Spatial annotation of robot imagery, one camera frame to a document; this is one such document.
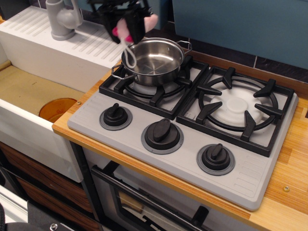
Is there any pink stuffed pig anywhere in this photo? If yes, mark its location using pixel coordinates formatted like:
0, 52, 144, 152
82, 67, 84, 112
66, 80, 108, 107
112, 13, 159, 68

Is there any orange plastic bowl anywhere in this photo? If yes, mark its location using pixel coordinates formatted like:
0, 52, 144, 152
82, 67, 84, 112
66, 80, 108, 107
39, 98, 77, 123

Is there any black middle stove knob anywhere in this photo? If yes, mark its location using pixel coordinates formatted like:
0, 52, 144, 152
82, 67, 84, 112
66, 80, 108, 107
141, 118, 184, 155

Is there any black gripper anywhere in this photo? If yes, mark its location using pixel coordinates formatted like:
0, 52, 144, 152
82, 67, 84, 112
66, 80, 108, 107
87, 0, 153, 44

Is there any black right stove knob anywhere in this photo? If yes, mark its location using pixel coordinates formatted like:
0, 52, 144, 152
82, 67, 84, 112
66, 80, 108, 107
197, 143, 235, 176

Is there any white sink unit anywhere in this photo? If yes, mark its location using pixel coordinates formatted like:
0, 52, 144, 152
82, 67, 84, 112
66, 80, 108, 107
0, 6, 123, 182

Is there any wooden drawer front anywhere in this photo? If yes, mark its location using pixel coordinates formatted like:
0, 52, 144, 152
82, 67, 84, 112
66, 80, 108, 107
0, 143, 102, 231

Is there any black left burner grate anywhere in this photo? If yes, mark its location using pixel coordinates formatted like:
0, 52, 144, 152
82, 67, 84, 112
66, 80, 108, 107
99, 55, 209, 120

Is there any black burner grate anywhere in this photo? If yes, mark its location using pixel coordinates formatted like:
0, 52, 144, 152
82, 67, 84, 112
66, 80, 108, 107
99, 55, 209, 120
176, 66, 298, 157

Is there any grey toy stove top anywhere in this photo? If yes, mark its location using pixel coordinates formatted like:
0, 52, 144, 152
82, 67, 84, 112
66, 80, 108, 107
66, 55, 299, 212

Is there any black left stove knob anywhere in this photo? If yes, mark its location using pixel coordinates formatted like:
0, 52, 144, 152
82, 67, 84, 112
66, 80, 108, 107
99, 103, 133, 131

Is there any stainless steel pan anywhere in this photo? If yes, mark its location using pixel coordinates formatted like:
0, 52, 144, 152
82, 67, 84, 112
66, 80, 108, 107
111, 38, 193, 86

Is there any oven door with handle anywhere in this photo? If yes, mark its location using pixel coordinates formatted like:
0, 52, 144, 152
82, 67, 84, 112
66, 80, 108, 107
90, 161, 217, 231

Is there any black stove knob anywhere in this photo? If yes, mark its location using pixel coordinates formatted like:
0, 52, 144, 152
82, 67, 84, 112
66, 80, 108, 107
197, 143, 235, 176
141, 118, 184, 155
99, 103, 133, 131

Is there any grey toy faucet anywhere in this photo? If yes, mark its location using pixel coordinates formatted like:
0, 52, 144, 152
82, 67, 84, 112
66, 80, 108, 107
46, 0, 83, 41

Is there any teal cabinet right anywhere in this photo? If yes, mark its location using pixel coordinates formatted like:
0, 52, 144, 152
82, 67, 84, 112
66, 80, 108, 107
173, 0, 308, 69

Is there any black right burner grate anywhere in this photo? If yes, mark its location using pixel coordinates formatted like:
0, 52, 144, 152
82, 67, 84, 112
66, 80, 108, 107
176, 66, 298, 157

